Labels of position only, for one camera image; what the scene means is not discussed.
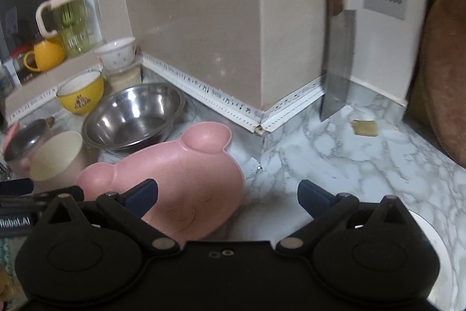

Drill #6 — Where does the white patterned edge strip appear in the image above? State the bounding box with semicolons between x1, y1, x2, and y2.
6;52;324;133

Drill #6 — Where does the stainless steel bowl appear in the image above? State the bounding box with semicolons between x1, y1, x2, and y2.
81;83;186;155

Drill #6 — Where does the cleaver with wooden handle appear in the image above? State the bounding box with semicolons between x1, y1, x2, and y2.
320;0;356;121

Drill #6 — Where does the pink steel-lined pot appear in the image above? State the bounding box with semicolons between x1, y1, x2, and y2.
2;116;54;175

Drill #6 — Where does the pink pig-shaped plate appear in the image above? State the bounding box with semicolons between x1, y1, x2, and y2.
77;122;245;245

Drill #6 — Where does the clear plastic container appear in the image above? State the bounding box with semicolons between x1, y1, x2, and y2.
106;64;142;93

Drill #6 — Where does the small yellow sponge piece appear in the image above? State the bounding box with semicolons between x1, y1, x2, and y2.
351;120;378;137

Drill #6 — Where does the round wooden cutting board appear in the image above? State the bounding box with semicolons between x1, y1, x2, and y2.
404;0;465;166

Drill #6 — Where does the yellow mug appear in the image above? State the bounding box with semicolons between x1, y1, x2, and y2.
23;38;66;73

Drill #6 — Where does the white bowl with hearts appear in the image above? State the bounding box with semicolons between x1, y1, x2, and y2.
94;36;136;70

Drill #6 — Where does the cream plastic bowl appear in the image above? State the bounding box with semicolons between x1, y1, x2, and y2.
29;131;89;192

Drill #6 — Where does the yellow ceramic bowl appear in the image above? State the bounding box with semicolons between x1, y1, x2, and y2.
56;69;104;115

